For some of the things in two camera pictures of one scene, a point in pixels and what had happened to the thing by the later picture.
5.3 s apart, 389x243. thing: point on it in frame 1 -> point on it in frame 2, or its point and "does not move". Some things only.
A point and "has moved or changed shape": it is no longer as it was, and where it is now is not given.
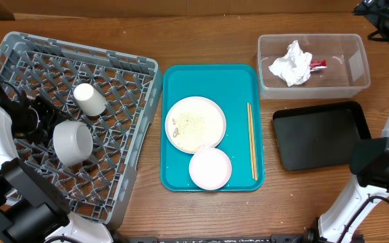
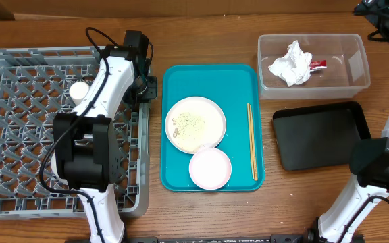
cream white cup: [90, 100] has moved or changed shape
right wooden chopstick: [252, 153] does not move
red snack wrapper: [316, 65] does not move
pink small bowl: [210, 169] does not move
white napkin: [294, 67] does not move
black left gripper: [52, 117] -> [151, 93]
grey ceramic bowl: [72, 142] has moved or changed shape
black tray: [319, 136] does not move
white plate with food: [194, 123] does not move
